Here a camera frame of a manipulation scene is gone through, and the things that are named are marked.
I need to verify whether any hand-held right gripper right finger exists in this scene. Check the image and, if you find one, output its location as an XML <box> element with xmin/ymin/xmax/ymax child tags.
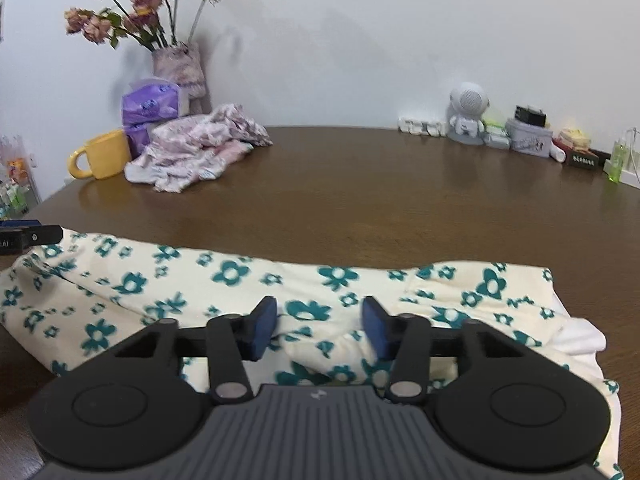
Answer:
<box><xmin>361</xmin><ymin>296</ymin><xmax>528</xmax><ymax>403</ymax></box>

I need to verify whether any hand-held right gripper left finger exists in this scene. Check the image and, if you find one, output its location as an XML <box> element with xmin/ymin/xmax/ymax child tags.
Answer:
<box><xmin>112</xmin><ymin>296</ymin><xmax>278</xmax><ymax>403</ymax></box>

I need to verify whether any cream green-flowered garment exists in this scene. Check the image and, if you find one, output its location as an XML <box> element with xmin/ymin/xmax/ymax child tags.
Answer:
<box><xmin>0</xmin><ymin>230</ymin><xmax>626</xmax><ymax>480</ymax></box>

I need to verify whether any clear cosmetics organizer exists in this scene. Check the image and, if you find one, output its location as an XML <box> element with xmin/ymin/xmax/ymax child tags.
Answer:
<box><xmin>0</xmin><ymin>134</ymin><xmax>42</xmax><ymax>221</ymax></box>

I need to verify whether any yellow mug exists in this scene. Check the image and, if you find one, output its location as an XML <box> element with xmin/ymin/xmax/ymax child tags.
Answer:
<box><xmin>67</xmin><ymin>129</ymin><xmax>132</xmax><ymax>181</ymax></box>

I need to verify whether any purple tissue pack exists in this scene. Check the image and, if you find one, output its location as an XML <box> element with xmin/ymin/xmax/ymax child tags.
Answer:
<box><xmin>125</xmin><ymin>122</ymin><xmax>156</xmax><ymax>158</ymax></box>
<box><xmin>121</xmin><ymin>84</ymin><xmax>191</xmax><ymax>128</ymax></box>

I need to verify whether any pink floral garment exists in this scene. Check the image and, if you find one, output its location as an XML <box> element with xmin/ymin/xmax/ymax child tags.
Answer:
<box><xmin>124</xmin><ymin>103</ymin><xmax>274</xmax><ymax>193</ymax></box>

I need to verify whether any white power strip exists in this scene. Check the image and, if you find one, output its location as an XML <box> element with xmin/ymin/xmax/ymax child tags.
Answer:
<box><xmin>397</xmin><ymin>116</ymin><xmax>448</xmax><ymax>137</ymax></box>

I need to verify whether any pink mottled vase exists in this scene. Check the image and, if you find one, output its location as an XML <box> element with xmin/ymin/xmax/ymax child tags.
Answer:
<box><xmin>151</xmin><ymin>42</ymin><xmax>208</xmax><ymax>113</ymax></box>

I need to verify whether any stack of small white-green boxes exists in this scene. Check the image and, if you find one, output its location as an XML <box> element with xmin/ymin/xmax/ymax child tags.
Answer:
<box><xmin>482</xmin><ymin>120</ymin><xmax>512</xmax><ymax>150</ymax></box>

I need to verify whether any grey tin box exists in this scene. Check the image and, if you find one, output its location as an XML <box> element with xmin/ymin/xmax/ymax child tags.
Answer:
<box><xmin>505</xmin><ymin>117</ymin><xmax>553</xmax><ymax>159</ymax></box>

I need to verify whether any white robot-shaped speaker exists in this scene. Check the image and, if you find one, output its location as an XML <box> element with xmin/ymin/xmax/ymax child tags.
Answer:
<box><xmin>446</xmin><ymin>81</ymin><xmax>490</xmax><ymax>145</ymax></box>

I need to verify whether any black charger block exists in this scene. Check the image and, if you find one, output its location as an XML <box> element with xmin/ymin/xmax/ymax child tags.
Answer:
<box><xmin>515</xmin><ymin>105</ymin><xmax>547</xmax><ymax>127</ymax></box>

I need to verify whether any dark red labelled box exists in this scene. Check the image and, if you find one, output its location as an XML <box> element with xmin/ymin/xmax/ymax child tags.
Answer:
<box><xmin>552</xmin><ymin>140</ymin><xmax>601</xmax><ymax>172</ymax></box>

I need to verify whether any yellow note pad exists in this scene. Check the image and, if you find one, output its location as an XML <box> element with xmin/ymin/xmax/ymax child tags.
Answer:
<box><xmin>557</xmin><ymin>129</ymin><xmax>591</xmax><ymax>151</ymax></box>

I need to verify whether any green liquid bottle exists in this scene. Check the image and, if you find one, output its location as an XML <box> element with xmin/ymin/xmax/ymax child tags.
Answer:
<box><xmin>607</xmin><ymin>137</ymin><xmax>628</xmax><ymax>184</ymax></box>

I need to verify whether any white extension socket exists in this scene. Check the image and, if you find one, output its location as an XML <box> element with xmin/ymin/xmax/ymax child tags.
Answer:
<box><xmin>602</xmin><ymin>159</ymin><xmax>640</xmax><ymax>177</ymax></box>

